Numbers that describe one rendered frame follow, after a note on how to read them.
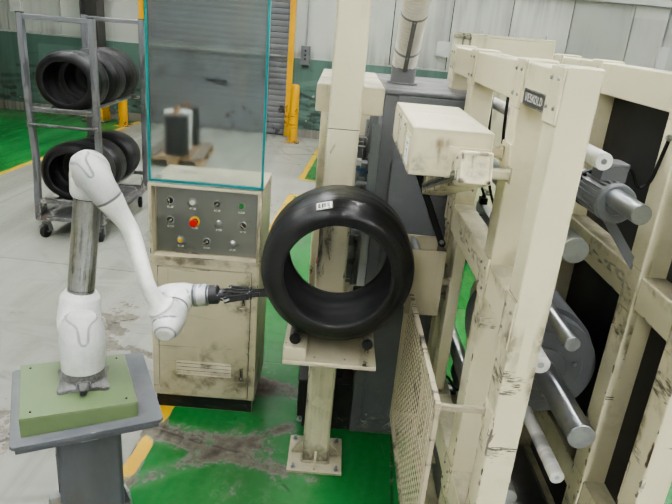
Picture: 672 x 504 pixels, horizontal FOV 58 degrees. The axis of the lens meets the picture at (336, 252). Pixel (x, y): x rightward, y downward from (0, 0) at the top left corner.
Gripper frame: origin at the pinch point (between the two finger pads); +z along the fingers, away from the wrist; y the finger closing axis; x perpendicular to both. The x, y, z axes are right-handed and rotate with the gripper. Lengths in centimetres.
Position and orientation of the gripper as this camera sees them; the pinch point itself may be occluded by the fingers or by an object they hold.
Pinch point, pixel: (260, 292)
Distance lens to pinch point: 239.2
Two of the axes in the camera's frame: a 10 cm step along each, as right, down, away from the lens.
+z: 10.0, -0.4, -0.3
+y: 0.1, -3.5, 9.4
